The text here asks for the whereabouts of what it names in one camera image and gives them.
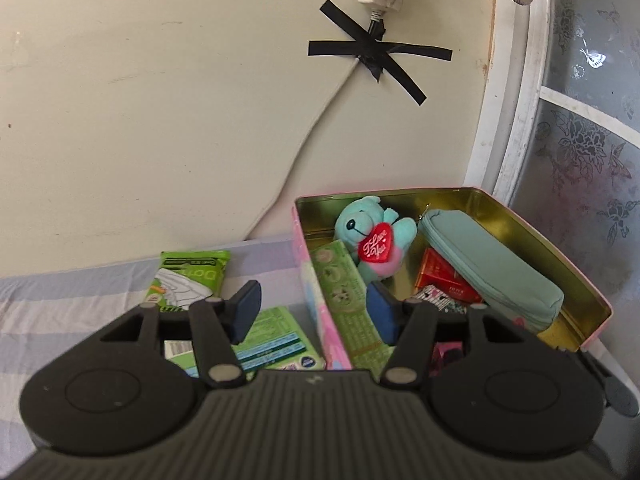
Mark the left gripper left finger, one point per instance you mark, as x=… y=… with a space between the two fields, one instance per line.
x=216 y=326

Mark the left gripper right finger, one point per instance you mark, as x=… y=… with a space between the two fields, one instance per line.
x=408 y=327

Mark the green wet wipes pack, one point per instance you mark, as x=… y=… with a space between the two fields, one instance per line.
x=185 y=277

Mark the green cardboard box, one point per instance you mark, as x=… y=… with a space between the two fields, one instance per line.
x=277 y=342

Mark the teal fabric pouch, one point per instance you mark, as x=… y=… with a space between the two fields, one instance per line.
x=505 y=282

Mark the black white patterned packet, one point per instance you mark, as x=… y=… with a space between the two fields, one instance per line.
x=440 y=299

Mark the long green patterned box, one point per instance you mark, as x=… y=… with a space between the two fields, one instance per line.
x=350 y=339

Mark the red small box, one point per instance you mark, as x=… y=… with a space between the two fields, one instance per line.
x=436 y=270

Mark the pink macaron biscuit tin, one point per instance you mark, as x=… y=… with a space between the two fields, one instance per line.
x=584 y=311

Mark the teal teddy bear with heart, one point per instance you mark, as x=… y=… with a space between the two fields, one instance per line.
x=376 y=238

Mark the frosted floral window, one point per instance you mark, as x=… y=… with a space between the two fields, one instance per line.
x=558 y=141

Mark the black tape cross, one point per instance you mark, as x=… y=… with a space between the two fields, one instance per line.
x=367 y=46

